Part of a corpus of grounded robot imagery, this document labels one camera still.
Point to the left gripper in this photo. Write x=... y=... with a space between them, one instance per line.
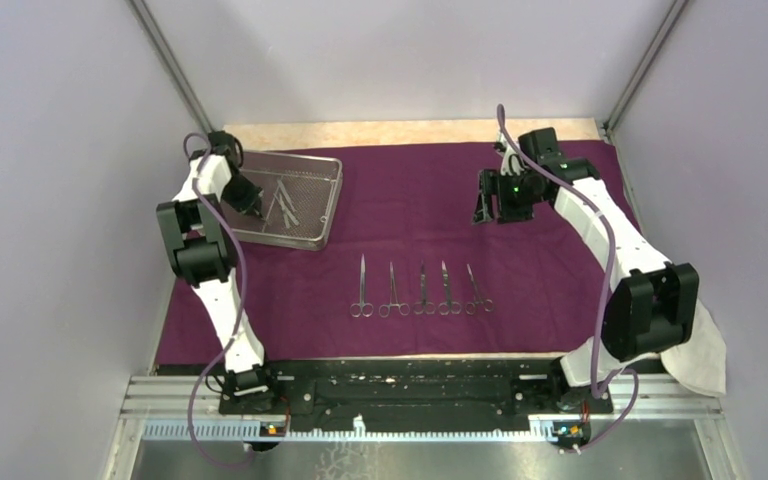
x=249 y=204

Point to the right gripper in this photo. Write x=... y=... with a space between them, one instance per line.
x=491 y=182

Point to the metal mesh instrument tray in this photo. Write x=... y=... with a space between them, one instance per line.
x=314 y=184

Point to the maroon wrap cloth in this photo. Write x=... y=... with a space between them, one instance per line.
x=408 y=204

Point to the small curved hemostat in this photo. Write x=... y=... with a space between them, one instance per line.
x=479 y=302

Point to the surgical scissors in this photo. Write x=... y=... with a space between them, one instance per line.
x=449 y=306

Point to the small metal scissors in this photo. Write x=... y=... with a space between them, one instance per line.
x=423 y=306

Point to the surgical clamp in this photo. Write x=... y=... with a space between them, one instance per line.
x=393 y=305

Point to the surgical forceps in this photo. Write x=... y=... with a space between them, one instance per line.
x=362 y=307

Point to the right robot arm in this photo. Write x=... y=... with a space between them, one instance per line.
x=647 y=303

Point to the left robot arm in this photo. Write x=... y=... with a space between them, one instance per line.
x=205 y=253

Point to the white crumpled cloth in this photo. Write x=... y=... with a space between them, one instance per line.
x=700 y=363

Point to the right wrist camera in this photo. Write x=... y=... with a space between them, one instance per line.
x=511 y=164

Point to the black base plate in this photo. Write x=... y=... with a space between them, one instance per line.
x=402 y=396

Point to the grey cable duct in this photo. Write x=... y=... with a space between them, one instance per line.
x=251 y=431

